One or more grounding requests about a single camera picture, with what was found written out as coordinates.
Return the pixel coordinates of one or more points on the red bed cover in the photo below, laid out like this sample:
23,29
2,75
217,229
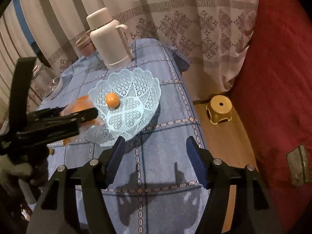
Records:
272,95

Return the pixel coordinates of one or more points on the oval orange kumquat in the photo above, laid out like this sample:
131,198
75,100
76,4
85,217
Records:
112,100

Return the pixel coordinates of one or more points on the blue patterned tablecloth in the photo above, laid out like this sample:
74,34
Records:
156,189

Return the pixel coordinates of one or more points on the pink lidded glass jar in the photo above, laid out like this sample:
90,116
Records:
85,45

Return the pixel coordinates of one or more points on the glass kettle with lid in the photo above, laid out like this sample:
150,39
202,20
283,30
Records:
46,82

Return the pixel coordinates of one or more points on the light blue lattice basket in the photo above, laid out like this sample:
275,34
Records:
139,93

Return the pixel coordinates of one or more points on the gloved left hand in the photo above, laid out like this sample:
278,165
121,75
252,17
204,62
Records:
10,175

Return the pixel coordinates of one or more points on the beige patterned curtain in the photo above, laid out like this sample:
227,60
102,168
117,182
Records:
213,34

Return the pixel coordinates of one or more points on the yellow plastic stool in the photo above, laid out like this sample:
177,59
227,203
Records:
219,109

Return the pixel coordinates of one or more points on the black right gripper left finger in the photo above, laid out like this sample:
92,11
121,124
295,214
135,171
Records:
74,195

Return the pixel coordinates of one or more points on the white thermos jug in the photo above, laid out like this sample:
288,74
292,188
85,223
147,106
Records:
112,39

